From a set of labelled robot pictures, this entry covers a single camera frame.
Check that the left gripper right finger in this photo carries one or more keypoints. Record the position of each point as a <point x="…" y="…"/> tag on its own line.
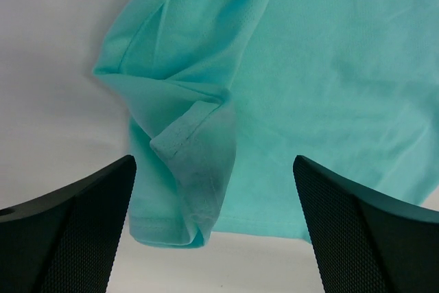
<point x="364" y="240"/>

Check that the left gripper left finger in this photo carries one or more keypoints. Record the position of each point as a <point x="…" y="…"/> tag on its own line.
<point x="66" y="240"/>

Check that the teal t shirt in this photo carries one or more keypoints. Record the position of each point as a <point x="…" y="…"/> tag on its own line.
<point x="224" y="94"/>

